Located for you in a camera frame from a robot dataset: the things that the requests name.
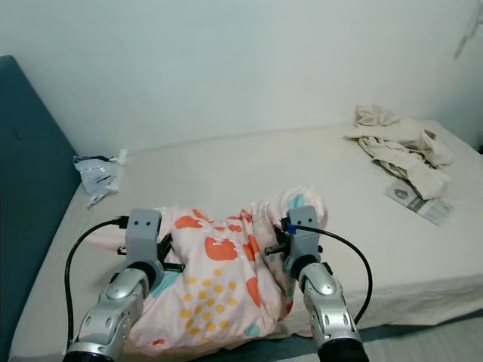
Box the pink patterned pillow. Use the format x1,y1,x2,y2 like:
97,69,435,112
86,184,330,358

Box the cream sheeted mattress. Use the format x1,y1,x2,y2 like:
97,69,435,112
6,119,483,362

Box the blue and white plastic package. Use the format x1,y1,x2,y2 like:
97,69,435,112
72,148,130,209

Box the flat printed packet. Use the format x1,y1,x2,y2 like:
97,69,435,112
384,179,456,226

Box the crumpled beige clothes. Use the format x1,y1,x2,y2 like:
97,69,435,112
343,103,457,201

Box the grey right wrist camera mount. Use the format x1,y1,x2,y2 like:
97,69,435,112
282,204,322,262

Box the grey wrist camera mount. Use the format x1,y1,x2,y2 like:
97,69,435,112
124,208,165,270
282,204,322,262

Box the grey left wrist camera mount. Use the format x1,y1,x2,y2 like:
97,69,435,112
124,208,165,270

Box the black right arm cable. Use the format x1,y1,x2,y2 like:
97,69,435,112
294,223,374,327

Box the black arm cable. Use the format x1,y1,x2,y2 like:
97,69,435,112
294,223,374,327
63,216,128,349

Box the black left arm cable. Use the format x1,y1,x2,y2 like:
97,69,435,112
63,216,128,349

